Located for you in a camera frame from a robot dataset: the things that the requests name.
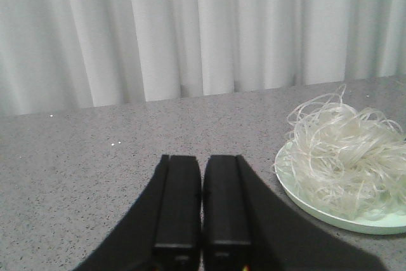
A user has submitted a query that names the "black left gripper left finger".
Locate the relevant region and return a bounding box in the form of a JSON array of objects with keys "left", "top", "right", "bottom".
[{"left": 76, "top": 155, "right": 201, "bottom": 270}]

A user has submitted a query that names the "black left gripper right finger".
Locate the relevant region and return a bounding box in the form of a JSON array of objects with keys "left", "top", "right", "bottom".
[{"left": 203, "top": 155, "right": 385, "bottom": 270}]

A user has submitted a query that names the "white vermicelli noodle bundle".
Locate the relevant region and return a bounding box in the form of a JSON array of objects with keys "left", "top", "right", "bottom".
[{"left": 273, "top": 85, "right": 405, "bottom": 220}]

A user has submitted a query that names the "light green round plate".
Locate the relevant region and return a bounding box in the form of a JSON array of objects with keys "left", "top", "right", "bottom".
[{"left": 274, "top": 142, "right": 405, "bottom": 235}]

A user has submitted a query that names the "white pleated curtain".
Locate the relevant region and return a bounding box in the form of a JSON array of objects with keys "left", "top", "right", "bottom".
[{"left": 1, "top": 0, "right": 405, "bottom": 116}]

